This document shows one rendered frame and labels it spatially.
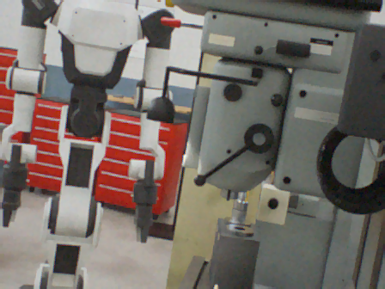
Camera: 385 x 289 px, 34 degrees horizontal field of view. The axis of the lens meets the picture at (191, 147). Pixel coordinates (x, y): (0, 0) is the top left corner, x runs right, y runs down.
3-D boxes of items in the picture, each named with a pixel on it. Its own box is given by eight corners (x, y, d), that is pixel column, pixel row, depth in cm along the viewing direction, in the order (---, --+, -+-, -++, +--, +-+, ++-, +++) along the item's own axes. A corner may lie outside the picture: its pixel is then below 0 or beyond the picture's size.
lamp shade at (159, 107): (143, 117, 161) (147, 93, 160) (170, 120, 163) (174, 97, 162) (149, 120, 154) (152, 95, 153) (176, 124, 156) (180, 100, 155)
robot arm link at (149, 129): (132, 142, 231) (136, 91, 234) (159, 144, 233) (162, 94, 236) (136, 138, 221) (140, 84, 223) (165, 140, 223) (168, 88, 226)
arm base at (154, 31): (140, 46, 236) (134, 15, 234) (173, 39, 238) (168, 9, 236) (143, 46, 221) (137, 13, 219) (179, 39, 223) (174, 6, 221)
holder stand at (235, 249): (210, 294, 189) (221, 230, 186) (209, 270, 211) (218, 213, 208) (249, 300, 189) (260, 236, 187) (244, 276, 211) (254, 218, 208)
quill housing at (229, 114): (191, 186, 151) (212, 54, 147) (201, 173, 171) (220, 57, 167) (269, 200, 149) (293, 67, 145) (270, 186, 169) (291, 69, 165)
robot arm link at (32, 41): (9, 87, 227) (16, 24, 223) (46, 92, 229) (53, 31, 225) (4, 89, 215) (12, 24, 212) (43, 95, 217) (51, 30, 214)
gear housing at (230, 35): (198, 52, 145) (204, 8, 144) (209, 55, 169) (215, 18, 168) (342, 75, 142) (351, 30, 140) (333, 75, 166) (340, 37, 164)
